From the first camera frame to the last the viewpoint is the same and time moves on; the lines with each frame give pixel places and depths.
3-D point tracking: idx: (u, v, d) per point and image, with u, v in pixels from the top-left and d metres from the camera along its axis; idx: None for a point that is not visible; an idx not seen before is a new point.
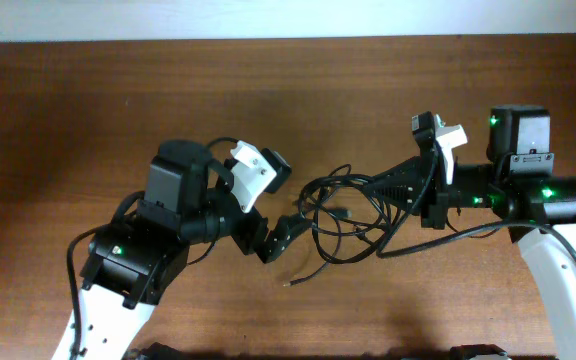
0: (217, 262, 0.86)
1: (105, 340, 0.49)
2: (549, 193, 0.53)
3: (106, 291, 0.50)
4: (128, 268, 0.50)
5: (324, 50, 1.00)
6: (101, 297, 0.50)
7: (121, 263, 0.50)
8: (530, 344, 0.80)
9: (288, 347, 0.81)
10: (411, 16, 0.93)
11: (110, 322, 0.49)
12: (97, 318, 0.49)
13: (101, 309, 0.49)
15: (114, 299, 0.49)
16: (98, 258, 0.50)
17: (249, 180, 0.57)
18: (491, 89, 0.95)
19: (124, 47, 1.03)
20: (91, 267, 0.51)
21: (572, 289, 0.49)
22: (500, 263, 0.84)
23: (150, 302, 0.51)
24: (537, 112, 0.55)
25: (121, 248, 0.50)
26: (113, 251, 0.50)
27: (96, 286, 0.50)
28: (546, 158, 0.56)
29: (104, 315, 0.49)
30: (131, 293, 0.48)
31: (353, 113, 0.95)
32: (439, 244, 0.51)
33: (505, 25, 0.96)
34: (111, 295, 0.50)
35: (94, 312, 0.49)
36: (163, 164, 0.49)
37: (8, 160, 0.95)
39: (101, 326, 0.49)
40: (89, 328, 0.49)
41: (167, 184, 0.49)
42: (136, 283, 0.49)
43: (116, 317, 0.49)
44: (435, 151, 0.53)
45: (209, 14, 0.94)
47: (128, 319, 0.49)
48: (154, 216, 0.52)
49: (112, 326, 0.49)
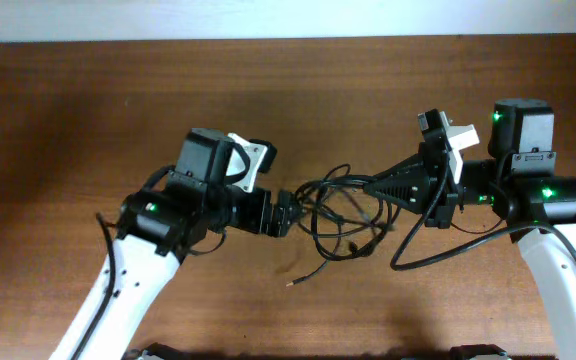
0: (218, 262, 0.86)
1: (137, 284, 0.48)
2: (549, 193, 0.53)
3: (139, 240, 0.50)
4: (158, 221, 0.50)
5: (324, 50, 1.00)
6: (135, 246, 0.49)
7: (152, 216, 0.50)
8: (531, 344, 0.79)
9: (288, 348, 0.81)
10: (411, 17, 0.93)
11: (143, 266, 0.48)
12: (131, 262, 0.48)
13: (135, 256, 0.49)
15: (147, 249, 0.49)
16: (131, 214, 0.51)
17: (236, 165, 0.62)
18: (491, 89, 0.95)
19: (124, 48, 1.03)
20: (125, 222, 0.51)
21: (571, 288, 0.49)
22: (499, 262, 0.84)
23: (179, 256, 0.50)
24: (541, 110, 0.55)
25: (153, 205, 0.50)
26: (145, 207, 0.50)
27: (130, 235, 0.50)
28: (548, 158, 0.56)
29: (139, 260, 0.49)
30: (162, 242, 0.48)
31: (353, 113, 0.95)
32: (452, 255, 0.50)
33: (505, 26, 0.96)
34: (144, 245, 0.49)
35: (129, 256, 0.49)
36: (196, 139, 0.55)
37: (8, 159, 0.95)
39: (133, 269, 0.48)
40: (122, 274, 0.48)
41: (197, 157, 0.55)
42: (166, 235, 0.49)
43: (147, 262, 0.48)
44: (446, 152, 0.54)
45: (210, 14, 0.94)
47: (156, 263, 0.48)
48: (182, 186, 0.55)
49: (145, 270, 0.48)
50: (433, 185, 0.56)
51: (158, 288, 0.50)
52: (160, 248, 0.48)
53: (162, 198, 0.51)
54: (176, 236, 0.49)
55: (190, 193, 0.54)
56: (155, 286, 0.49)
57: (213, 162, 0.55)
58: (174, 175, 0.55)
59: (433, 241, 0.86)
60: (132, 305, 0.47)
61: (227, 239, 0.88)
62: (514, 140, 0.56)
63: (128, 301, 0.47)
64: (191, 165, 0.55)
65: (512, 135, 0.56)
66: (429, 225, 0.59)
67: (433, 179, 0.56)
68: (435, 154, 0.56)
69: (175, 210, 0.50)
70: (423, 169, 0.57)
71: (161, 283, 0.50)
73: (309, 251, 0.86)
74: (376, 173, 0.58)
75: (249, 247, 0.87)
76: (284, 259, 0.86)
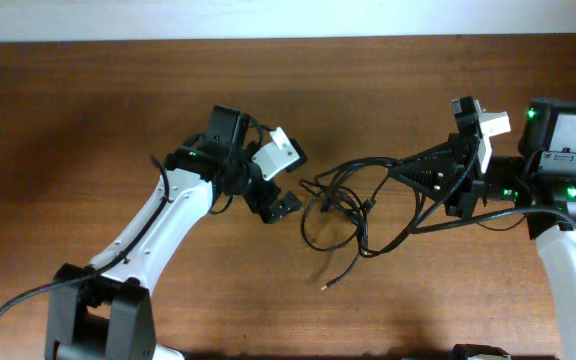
0: (218, 261, 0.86)
1: (187, 196, 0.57)
2: (574, 192, 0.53)
3: (186, 171, 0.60)
4: (196, 165, 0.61)
5: (325, 50, 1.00)
6: (184, 174, 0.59)
7: (193, 161, 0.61)
8: (531, 344, 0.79)
9: (287, 348, 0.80)
10: (410, 15, 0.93)
11: (193, 182, 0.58)
12: (182, 181, 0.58)
13: (185, 177, 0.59)
15: (192, 177, 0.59)
16: (175, 159, 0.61)
17: (278, 158, 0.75)
18: (492, 88, 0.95)
19: (124, 47, 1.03)
20: (173, 161, 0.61)
21: None
22: (499, 262, 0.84)
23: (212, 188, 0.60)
24: None
25: (194, 153, 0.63)
26: (188, 155, 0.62)
27: (178, 168, 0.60)
28: None
29: (187, 181, 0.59)
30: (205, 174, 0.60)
31: (353, 113, 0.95)
32: (475, 220, 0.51)
33: (505, 25, 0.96)
34: (190, 175, 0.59)
35: (179, 177, 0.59)
36: (222, 109, 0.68)
37: (8, 158, 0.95)
39: (184, 185, 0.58)
40: (174, 189, 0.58)
41: (222, 123, 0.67)
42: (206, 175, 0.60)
43: (191, 183, 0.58)
44: (478, 136, 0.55)
45: (210, 14, 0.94)
47: (203, 185, 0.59)
48: (213, 147, 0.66)
49: (193, 185, 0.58)
50: (459, 171, 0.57)
51: (197, 206, 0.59)
52: (204, 177, 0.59)
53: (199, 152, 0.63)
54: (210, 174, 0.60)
55: (218, 151, 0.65)
56: (196, 202, 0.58)
57: (236, 128, 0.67)
58: (205, 140, 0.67)
59: (433, 241, 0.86)
60: (184, 208, 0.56)
61: (228, 239, 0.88)
62: (547, 138, 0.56)
63: (181, 207, 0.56)
64: (217, 131, 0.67)
65: (544, 133, 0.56)
66: (451, 213, 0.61)
67: (461, 166, 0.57)
68: (466, 139, 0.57)
69: (209, 160, 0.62)
70: (451, 157, 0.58)
71: (199, 203, 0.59)
73: (309, 251, 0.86)
74: (406, 157, 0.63)
75: (249, 246, 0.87)
76: (284, 259, 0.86)
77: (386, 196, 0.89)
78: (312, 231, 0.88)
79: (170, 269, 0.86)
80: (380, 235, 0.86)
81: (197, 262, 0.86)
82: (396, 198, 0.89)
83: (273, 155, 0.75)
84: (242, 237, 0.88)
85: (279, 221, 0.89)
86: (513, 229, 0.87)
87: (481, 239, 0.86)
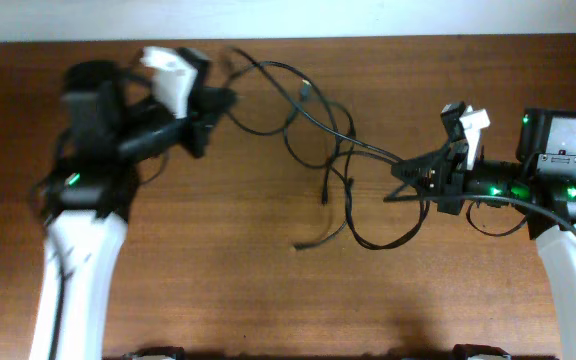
0: (218, 261, 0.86)
1: (88, 256, 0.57)
2: (574, 193, 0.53)
3: (76, 211, 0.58)
4: (79, 192, 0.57)
5: (324, 50, 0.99)
6: (73, 218, 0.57)
7: (75, 188, 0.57)
8: (531, 345, 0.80)
9: (288, 348, 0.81)
10: (410, 14, 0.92)
11: (86, 231, 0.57)
12: (75, 240, 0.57)
13: (72, 225, 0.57)
15: (85, 219, 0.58)
16: (56, 192, 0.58)
17: (167, 79, 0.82)
18: (491, 89, 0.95)
19: (123, 47, 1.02)
20: (54, 199, 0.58)
21: None
22: (499, 262, 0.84)
23: (115, 214, 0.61)
24: (570, 114, 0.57)
25: (73, 179, 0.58)
26: (67, 181, 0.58)
27: (64, 213, 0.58)
28: None
29: (78, 234, 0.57)
30: (100, 208, 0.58)
31: (353, 113, 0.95)
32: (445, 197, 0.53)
33: (505, 26, 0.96)
34: (79, 217, 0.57)
35: (69, 234, 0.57)
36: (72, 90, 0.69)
37: (9, 158, 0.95)
39: (77, 245, 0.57)
40: (68, 252, 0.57)
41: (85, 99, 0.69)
42: (100, 204, 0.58)
43: (85, 232, 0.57)
44: (457, 132, 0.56)
45: (210, 14, 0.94)
47: (99, 229, 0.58)
48: (92, 153, 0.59)
49: (93, 242, 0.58)
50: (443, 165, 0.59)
51: (107, 244, 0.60)
52: (98, 213, 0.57)
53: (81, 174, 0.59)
54: (105, 196, 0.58)
55: (94, 171, 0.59)
56: (103, 247, 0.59)
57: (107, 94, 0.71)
58: (71, 150, 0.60)
59: (433, 241, 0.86)
60: (87, 273, 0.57)
61: (227, 239, 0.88)
62: (542, 141, 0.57)
63: (85, 271, 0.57)
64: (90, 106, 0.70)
65: (540, 137, 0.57)
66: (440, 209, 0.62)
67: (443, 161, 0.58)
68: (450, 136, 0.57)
69: (103, 172, 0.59)
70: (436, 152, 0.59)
71: (107, 243, 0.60)
73: (309, 251, 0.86)
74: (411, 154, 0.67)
75: (250, 247, 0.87)
76: (284, 259, 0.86)
77: (386, 196, 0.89)
78: (313, 231, 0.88)
79: (171, 268, 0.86)
80: (382, 234, 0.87)
81: (197, 262, 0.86)
82: (395, 198, 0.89)
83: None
84: (242, 237, 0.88)
85: (280, 221, 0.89)
86: (514, 229, 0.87)
87: (482, 240, 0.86)
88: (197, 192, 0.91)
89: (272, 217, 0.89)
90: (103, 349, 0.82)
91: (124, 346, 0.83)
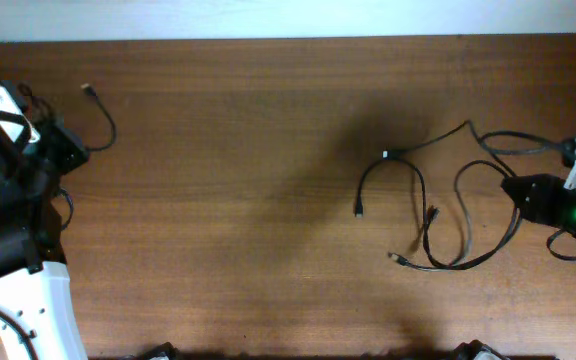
0: (218, 262, 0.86)
1: (42, 309, 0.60)
2: None
3: (7, 277, 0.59)
4: (6, 243, 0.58)
5: (325, 50, 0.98)
6: (4, 281, 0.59)
7: None
8: (530, 344, 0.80)
9: (288, 348, 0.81)
10: (414, 14, 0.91)
11: (27, 290, 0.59)
12: (19, 302, 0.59)
13: (9, 289, 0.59)
15: (19, 274, 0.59)
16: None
17: None
18: (491, 91, 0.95)
19: (123, 47, 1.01)
20: None
21: None
22: (499, 262, 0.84)
23: (49, 260, 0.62)
24: None
25: None
26: None
27: None
28: None
29: (20, 298, 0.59)
30: (30, 261, 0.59)
31: (354, 114, 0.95)
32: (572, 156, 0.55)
33: (508, 25, 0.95)
34: (16, 275, 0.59)
35: (11, 301, 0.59)
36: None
37: None
39: (23, 305, 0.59)
40: (18, 314, 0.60)
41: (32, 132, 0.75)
42: (25, 249, 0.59)
43: (25, 289, 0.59)
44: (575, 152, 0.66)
45: (211, 13, 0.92)
47: (37, 278, 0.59)
48: (0, 196, 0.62)
49: (37, 297, 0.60)
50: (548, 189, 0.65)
51: (56, 290, 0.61)
52: (31, 267, 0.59)
53: None
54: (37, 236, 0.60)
55: (9, 206, 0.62)
56: (51, 295, 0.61)
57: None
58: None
59: (433, 242, 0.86)
60: (47, 322, 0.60)
61: (227, 240, 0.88)
62: None
63: (42, 324, 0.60)
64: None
65: None
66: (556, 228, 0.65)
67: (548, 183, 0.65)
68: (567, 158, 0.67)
69: (22, 211, 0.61)
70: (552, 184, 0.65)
71: (54, 290, 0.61)
73: (310, 251, 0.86)
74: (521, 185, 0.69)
75: (249, 247, 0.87)
76: (285, 260, 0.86)
77: (394, 196, 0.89)
78: (315, 230, 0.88)
79: (171, 268, 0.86)
80: (395, 234, 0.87)
81: (198, 263, 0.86)
82: (397, 198, 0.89)
83: None
84: (242, 238, 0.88)
85: (281, 221, 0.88)
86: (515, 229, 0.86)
87: (482, 240, 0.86)
88: (197, 193, 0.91)
89: (272, 218, 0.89)
90: (104, 348, 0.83)
91: (124, 346, 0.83)
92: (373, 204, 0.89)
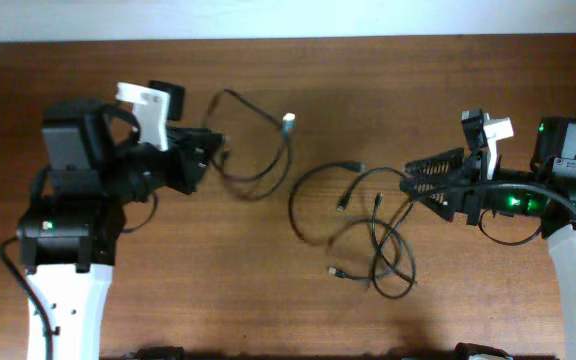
0: (218, 262, 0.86)
1: (73, 311, 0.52)
2: None
3: (53, 266, 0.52)
4: (71, 233, 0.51)
5: (327, 50, 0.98)
6: (51, 267, 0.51)
7: (63, 228, 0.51)
8: (530, 344, 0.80)
9: (288, 348, 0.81)
10: (414, 15, 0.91)
11: (71, 286, 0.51)
12: (57, 295, 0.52)
13: (54, 277, 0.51)
15: (68, 268, 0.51)
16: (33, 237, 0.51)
17: (147, 112, 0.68)
18: (491, 91, 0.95)
19: (123, 47, 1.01)
20: (28, 252, 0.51)
21: None
22: (500, 262, 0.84)
23: (98, 262, 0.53)
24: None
25: (50, 222, 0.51)
26: (42, 224, 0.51)
27: (42, 266, 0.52)
28: None
29: (59, 291, 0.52)
30: (82, 258, 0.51)
31: (354, 114, 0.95)
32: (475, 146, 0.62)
33: (508, 25, 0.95)
34: (63, 266, 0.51)
35: (50, 291, 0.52)
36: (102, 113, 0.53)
37: (11, 163, 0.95)
39: (60, 299, 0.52)
40: (52, 307, 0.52)
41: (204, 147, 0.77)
42: (81, 246, 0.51)
43: (67, 284, 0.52)
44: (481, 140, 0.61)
45: (211, 14, 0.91)
47: (85, 281, 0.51)
48: (70, 182, 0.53)
49: (79, 297, 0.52)
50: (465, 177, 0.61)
51: (95, 297, 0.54)
52: (81, 265, 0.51)
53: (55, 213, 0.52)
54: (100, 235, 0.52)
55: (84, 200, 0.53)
56: (90, 299, 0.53)
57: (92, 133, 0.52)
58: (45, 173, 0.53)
59: (433, 241, 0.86)
60: (78, 327, 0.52)
61: (228, 239, 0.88)
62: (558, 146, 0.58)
63: (70, 328, 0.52)
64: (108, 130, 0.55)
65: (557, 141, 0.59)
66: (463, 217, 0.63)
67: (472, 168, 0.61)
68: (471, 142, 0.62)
69: (88, 206, 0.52)
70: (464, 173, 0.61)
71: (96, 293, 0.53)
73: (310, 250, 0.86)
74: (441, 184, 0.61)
75: (249, 247, 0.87)
76: (285, 259, 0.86)
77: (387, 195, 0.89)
78: (311, 232, 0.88)
79: (171, 268, 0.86)
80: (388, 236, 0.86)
81: (198, 262, 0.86)
82: (391, 197, 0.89)
83: (146, 120, 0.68)
84: (242, 237, 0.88)
85: (280, 221, 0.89)
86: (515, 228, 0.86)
87: (483, 239, 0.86)
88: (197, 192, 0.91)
89: (272, 218, 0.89)
90: (103, 349, 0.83)
91: (124, 346, 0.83)
92: (364, 206, 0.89)
